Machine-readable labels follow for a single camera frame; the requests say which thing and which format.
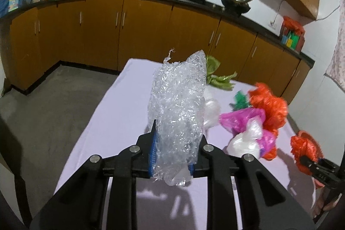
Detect large orange plastic bag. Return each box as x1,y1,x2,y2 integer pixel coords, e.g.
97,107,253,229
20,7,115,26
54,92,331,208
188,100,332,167
248,82,289,161

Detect dark green plastic bag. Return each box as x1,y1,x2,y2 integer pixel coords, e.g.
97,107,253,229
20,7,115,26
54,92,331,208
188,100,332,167
229,91,250,112

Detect kitchen counter with orange cabinets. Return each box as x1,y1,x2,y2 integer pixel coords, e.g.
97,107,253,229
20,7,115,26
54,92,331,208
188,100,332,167
0,0,316,104

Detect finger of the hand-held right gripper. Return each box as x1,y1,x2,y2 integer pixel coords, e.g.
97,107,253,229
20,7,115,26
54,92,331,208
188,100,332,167
300,155,328,179

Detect white wall cable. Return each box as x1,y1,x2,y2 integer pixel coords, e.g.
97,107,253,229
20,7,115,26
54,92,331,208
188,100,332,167
273,0,287,24

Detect patterned hanging cloth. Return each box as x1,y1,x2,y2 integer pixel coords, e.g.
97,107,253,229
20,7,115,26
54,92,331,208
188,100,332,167
325,0,345,85

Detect box with colourful packets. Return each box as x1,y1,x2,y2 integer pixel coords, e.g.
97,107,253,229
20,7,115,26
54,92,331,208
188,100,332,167
279,16,306,53

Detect small orange plastic bag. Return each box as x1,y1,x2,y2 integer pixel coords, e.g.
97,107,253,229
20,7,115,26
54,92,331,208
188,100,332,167
290,135,320,174

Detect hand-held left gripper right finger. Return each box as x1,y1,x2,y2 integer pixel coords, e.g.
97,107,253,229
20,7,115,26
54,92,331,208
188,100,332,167
188,135,316,230

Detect orange plastic basket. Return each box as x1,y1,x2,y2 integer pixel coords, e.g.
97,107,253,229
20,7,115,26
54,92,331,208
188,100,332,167
298,130,326,189

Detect yellow detergent jug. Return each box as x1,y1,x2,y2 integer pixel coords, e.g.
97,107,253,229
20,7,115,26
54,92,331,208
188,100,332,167
8,0,22,13

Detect pink plastic bag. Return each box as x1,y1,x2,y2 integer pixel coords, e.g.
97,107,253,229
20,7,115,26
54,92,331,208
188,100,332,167
219,108,278,158

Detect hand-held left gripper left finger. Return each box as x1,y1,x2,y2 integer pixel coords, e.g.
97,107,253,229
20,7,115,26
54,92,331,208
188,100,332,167
29,119,162,230

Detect light green plastic bag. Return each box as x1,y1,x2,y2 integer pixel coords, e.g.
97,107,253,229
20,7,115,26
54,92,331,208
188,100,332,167
205,55,238,91

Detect black wok with lid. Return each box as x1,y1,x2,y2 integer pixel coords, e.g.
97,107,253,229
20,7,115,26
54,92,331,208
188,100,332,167
221,0,254,15

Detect clear crinkled plastic bag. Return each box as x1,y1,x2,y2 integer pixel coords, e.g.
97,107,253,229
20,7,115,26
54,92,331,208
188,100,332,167
147,49,209,187

